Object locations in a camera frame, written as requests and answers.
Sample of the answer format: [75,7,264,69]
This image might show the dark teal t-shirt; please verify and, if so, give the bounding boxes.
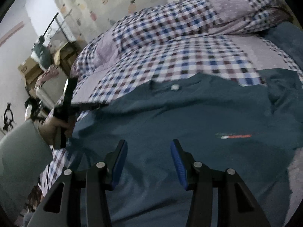
[68,21,303,227]

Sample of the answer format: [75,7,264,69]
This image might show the checkered purple quilt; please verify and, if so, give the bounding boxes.
[39,0,302,195]

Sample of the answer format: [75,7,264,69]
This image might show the fruit pattern curtain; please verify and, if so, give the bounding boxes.
[54,0,167,42]

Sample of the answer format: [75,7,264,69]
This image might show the left grey sleeve forearm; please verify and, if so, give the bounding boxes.
[1,120,53,221]

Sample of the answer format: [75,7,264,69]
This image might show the black metal rack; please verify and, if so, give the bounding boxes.
[43,12,76,42]

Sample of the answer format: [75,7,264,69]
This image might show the cardboard box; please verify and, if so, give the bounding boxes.
[17,57,44,84]

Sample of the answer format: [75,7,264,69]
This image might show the left hand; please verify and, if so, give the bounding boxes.
[38,115,76,145]

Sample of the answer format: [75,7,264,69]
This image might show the grey plush toy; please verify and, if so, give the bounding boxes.
[31,36,52,72]

